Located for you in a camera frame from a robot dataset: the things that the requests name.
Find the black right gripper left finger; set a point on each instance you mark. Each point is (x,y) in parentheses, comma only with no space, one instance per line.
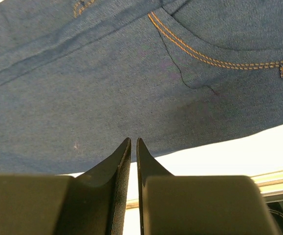
(93,203)

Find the aluminium front rail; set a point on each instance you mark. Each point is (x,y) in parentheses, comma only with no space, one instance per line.
(268,183)

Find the dark blue denim trousers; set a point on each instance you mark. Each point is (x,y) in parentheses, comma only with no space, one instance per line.
(77,77)

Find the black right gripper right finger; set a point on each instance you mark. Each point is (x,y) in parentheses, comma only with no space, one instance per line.
(198,205)

